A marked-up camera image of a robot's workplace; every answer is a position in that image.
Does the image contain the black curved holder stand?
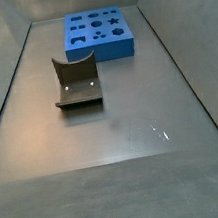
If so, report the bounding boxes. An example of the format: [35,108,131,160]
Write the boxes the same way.
[52,52,103,109]

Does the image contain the blue shape sorter block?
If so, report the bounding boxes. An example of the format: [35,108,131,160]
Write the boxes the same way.
[64,6,135,62]

